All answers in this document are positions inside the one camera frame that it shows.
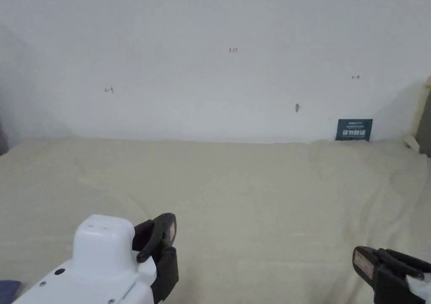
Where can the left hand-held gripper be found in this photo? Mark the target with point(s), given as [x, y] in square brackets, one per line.
[101, 267]

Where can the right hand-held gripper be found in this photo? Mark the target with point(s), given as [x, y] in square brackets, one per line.
[422, 287]

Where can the bed with beige sheet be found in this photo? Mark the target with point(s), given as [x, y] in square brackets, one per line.
[235, 189]

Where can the dark sign card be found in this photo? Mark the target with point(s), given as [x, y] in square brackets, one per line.
[354, 129]

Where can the dark blue garment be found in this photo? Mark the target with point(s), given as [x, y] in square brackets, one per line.
[9, 289]

